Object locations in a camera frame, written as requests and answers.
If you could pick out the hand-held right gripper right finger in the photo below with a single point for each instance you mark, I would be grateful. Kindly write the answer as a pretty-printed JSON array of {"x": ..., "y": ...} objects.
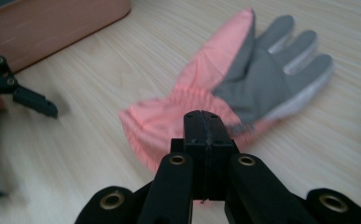
[{"x": 220, "y": 155}]

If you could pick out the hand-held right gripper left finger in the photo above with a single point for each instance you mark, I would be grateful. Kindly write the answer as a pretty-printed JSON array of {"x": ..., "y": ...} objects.
[{"x": 195, "y": 155}]

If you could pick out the pink glove grey palm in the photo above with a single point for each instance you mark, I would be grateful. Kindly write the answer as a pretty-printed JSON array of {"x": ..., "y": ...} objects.
[{"x": 206, "y": 93}]

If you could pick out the pink plastic bin grey rim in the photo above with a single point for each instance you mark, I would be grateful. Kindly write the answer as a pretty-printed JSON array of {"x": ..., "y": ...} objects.
[{"x": 44, "y": 28}]

